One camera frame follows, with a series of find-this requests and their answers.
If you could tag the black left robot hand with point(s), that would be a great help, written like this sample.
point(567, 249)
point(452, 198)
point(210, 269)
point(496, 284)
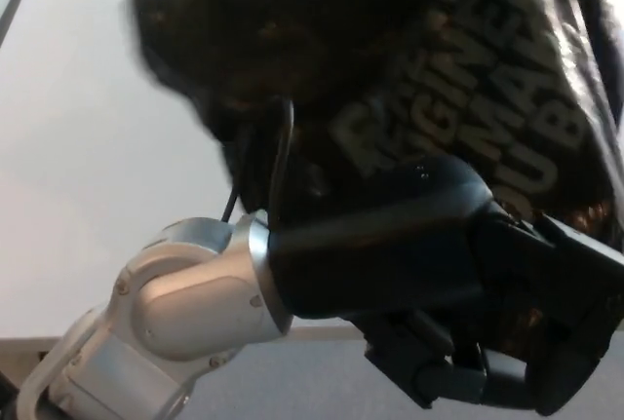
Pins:
point(390, 254)

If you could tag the black Under Armour plastic bag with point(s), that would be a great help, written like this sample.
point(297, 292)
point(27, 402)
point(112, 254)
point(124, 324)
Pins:
point(292, 25)

